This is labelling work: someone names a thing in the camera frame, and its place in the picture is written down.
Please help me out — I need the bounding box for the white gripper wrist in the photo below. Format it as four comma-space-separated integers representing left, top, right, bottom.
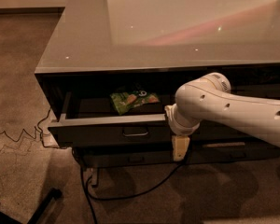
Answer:
165, 105, 201, 161

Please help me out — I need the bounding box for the grey drawer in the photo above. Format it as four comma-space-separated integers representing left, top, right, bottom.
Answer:
187, 140, 280, 164
79, 146, 188, 168
231, 83, 280, 100
47, 91, 216, 148

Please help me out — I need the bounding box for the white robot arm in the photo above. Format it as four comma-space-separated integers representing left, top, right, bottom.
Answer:
165, 73, 280, 161

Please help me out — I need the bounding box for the grey drawer cabinet counter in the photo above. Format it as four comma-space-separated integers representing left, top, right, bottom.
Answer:
34, 0, 280, 189

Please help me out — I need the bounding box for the green snack bag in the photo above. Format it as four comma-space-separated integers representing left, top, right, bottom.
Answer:
110, 90, 160, 115

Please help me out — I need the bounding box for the black metal stand leg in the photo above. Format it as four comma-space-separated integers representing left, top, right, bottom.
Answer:
0, 188, 63, 224

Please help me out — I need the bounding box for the thick black floor cable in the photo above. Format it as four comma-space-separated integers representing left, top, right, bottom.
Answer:
79, 157, 187, 224

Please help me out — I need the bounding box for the thin tangled black cable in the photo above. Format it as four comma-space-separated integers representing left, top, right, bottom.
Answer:
0, 108, 71, 150

